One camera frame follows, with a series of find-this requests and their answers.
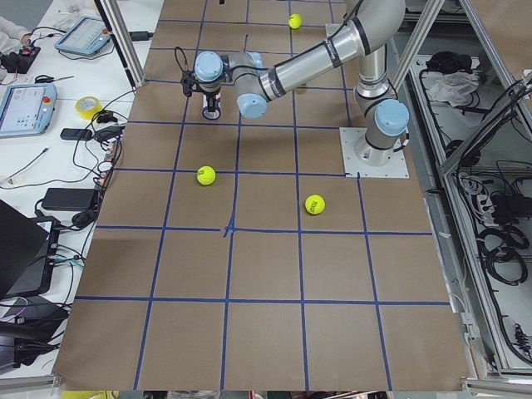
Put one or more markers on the tennis ball Roland front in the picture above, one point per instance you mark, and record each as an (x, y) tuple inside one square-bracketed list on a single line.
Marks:
[(205, 175)]

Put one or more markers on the scissors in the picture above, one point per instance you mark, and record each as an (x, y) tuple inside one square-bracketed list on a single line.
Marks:
[(41, 79)]

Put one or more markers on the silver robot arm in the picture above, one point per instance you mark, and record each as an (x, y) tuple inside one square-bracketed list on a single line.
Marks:
[(363, 35)]

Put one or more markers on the black power brick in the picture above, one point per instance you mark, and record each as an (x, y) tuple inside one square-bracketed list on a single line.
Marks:
[(68, 199)]

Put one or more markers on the yellow tape roll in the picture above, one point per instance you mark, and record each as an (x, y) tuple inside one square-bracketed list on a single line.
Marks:
[(88, 106)]

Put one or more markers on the tennis ball far left back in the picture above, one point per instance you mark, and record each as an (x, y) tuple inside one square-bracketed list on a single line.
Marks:
[(314, 204)]

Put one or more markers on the black phone device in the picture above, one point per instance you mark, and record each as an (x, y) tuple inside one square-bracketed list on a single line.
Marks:
[(76, 134)]

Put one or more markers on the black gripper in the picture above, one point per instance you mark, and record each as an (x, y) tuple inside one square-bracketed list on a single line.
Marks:
[(210, 96)]

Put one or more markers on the blue teach pendant upper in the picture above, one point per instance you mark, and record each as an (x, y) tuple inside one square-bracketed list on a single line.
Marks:
[(85, 38)]

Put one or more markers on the white crumpled cloth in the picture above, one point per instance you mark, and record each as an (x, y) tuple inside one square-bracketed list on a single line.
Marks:
[(455, 88)]

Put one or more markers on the tennis ball Wilson far right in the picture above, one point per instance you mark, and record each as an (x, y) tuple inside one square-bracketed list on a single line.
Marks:
[(295, 21)]

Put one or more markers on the black laptop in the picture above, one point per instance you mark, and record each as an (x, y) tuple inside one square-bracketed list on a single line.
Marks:
[(27, 248)]

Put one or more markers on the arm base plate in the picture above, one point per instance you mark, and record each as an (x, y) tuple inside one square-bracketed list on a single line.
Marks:
[(362, 160)]

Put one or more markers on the blue teach pendant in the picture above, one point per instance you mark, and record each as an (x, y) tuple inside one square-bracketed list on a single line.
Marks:
[(27, 109), (85, 38)]

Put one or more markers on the aluminium frame post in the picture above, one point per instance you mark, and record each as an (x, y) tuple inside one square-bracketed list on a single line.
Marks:
[(111, 16)]

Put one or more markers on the white tennis ball can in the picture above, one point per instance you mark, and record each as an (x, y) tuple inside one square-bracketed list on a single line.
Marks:
[(213, 115)]

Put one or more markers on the blue teach pendant lower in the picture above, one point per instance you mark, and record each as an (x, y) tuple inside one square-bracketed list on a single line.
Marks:
[(27, 109)]

